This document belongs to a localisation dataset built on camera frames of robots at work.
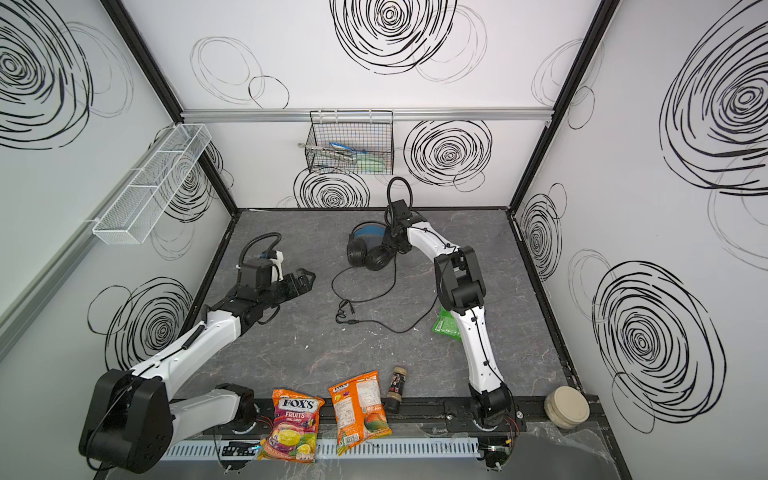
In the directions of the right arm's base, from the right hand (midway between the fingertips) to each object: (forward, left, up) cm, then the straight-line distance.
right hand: (385, 241), depth 106 cm
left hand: (-21, +22, +9) cm, 32 cm away
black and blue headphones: (-6, +7, +5) cm, 10 cm away
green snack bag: (-31, -19, -1) cm, 36 cm away
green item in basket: (+5, +9, +30) cm, 32 cm away
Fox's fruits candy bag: (-57, +20, +1) cm, 60 cm away
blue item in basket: (+13, +14, +31) cm, 36 cm away
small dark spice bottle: (-50, -3, -1) cm, 50 cm away
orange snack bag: (-53, +5, -1) cm, 54 cm away
